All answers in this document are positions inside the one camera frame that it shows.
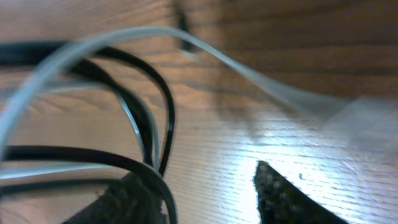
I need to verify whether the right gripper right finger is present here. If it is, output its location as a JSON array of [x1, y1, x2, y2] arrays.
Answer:
[[254, 161, 347, 224]]

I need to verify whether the black USB cable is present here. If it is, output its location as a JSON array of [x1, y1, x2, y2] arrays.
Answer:
[[0, 12, 200, 224]]

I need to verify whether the white USB cable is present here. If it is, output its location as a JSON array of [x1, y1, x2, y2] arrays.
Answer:
[[0, 26, 352, 181]]

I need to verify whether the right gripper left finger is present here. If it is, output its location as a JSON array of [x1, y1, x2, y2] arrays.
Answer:
[[63, 174, 167, 224]]

